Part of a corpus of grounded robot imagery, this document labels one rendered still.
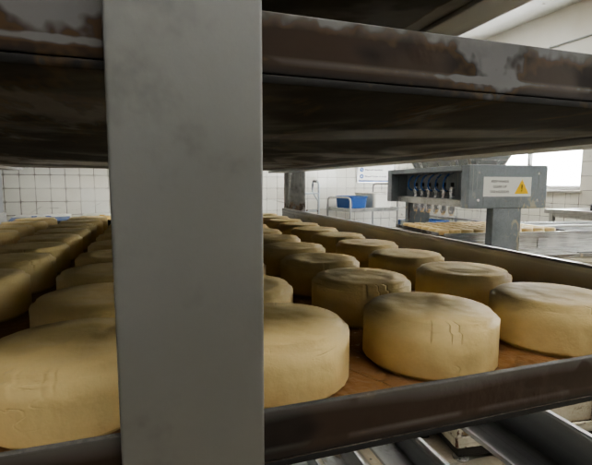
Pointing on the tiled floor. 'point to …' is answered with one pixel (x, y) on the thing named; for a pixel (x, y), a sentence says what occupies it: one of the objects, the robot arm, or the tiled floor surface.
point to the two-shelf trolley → (361, 208)
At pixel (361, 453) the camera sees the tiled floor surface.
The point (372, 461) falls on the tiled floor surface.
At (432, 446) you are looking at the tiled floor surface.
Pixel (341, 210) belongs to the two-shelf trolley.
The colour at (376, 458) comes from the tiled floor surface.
